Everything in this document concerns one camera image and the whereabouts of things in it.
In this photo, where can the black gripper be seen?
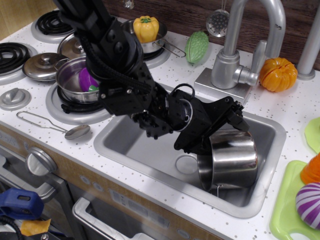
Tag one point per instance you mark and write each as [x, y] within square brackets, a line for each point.
[207, 118]

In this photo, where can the tall stainless steel pot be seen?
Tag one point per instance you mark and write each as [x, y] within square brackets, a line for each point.
[231, 163]

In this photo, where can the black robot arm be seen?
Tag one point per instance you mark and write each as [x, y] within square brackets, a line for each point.
[126, 87]

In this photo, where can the silver toy sink basin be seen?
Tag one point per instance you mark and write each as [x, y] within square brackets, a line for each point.
[124, 142]

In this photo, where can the steel pot with eggplant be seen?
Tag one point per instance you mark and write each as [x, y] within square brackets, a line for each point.
[67, 79]

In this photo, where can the steel pot lid rear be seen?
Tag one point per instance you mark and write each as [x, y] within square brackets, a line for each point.
[71, 47]

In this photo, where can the steel pot lid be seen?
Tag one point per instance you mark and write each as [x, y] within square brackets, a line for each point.
[71, 47]
[44, 66]

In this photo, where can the steel pot lid front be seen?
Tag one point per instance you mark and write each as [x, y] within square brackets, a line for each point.
[44, 66]

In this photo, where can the orange toy pumpkin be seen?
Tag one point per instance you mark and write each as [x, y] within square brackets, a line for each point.
[278, 74]

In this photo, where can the light green plate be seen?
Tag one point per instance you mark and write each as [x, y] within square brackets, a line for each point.
[312, 134]

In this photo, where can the green toy bitter gourd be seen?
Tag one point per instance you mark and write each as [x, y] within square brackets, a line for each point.
[196, 47]

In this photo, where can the orange plastic cup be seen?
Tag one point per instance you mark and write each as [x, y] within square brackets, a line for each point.
[311, 172]

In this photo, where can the hanging metal strainer ladle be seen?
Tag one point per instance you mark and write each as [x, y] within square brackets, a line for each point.
[217, 21]

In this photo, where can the purple white striped toy onion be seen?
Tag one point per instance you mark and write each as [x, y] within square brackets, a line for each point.
[307, 204]

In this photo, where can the light green plastic tray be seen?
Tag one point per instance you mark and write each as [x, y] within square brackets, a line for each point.
[285, 219]

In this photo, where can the black coil burner rear right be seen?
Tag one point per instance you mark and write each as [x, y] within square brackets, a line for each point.
[156, 58]

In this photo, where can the black coil burner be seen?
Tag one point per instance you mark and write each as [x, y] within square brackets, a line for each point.
[53, 105]
[156, 58]
[49, 28]
[13, 56]

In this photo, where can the yellow toy bell pepper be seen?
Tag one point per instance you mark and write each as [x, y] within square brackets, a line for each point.
[146, 28]

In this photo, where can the purple toy eggplant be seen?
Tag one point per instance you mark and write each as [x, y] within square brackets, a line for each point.
[86, 82]

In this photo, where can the black coil burner front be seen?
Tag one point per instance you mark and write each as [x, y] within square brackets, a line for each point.
[53, 105]

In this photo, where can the grey oven dial knob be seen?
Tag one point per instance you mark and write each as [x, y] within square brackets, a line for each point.
[39, 163]

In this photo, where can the black coil burner rear left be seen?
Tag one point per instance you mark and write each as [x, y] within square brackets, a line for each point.
[49, 28]

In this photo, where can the grey stove knob front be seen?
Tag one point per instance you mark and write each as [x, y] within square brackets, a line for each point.
[15, 99]

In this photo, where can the black coil burner far left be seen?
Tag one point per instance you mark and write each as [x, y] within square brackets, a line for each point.
[13, 56]

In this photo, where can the orange cloth scrap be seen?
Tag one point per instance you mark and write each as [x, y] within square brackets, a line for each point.
[34, 227]

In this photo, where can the blue clamp tool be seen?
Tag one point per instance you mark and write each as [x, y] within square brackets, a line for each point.
[20, 204]

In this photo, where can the grey vertical post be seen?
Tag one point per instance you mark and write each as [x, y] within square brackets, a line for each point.
[305, 70]

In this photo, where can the small steel pan with handle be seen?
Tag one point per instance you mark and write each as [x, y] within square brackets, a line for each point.
[159, 43]

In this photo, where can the metal wire-handled spoon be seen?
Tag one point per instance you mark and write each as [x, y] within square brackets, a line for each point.
[45, 123]

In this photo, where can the silver oven door handle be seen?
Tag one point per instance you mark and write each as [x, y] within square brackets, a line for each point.
[79, 211]

